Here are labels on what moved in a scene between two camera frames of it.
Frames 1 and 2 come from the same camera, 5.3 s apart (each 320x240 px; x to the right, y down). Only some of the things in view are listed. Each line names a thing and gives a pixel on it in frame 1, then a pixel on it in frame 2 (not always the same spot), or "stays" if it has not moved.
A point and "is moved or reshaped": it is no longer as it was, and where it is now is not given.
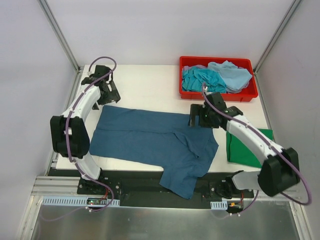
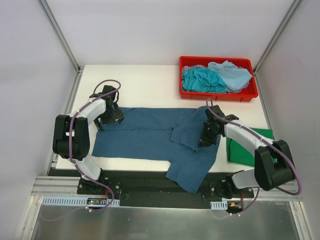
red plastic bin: (248, 94) stays
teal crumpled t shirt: (193, 78) stays
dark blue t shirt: (163, 141) is moved or reshaped
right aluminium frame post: (294, 4) stays
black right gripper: (195, 116) -> (207, 137)
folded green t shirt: (239, 152) stays
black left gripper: (110, 96) -> (111, 118)
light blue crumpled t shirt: (236, 78) stays
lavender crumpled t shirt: (198, 66) stays
